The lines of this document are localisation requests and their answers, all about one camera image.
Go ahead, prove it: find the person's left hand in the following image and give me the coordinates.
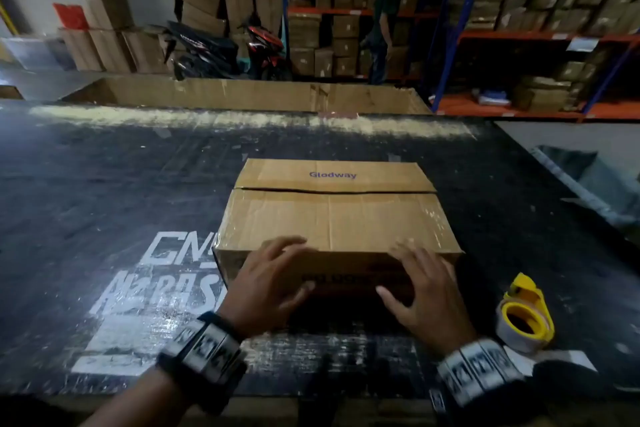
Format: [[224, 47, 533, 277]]
[[217, 236, 317, 340]]

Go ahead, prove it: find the person's right hand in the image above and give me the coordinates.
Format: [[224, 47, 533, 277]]
[[375, 241, 479, 358]]

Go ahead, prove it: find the brown cardboard box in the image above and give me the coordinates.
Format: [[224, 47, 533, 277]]
[[212, 158, 464, 303]]

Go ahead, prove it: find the person's right forearm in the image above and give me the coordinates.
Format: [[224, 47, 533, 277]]
[[440, 361, 603, 427]]

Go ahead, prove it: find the person's left forearm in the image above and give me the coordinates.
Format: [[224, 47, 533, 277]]
[[79, 367, 193, 427]]

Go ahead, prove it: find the yellow tape dispenser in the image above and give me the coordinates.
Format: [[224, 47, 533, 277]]
[[495, 272, 556, 355]]

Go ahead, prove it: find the black wristband with marker tags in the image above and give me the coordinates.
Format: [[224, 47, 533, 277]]
[[156, 311, 249, 415], [429, 339, 526, 413]]

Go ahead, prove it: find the white paper sheet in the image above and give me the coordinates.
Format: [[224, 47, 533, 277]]
[[504, 346, 599, 378]]

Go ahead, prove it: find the grey plastic bag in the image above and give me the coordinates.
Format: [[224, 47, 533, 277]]
[[529, 144, 640, 230]]

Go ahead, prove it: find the blue and white packet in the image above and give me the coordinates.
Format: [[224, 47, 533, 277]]
[[474, 88, 514, 108]]

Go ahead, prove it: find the large open cardboard box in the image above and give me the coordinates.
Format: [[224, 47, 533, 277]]
[[60, 76, 434, 116]]

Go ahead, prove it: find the blue and orange shelving rack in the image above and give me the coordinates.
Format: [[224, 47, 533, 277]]
[[280, 0, 640, 123]]

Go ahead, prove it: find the red and black scooter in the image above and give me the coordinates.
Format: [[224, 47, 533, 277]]
[[239, 13, 294, 82]]

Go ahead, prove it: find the red sign board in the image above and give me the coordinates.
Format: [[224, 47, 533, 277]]
[[53, 3, 90, 31]]

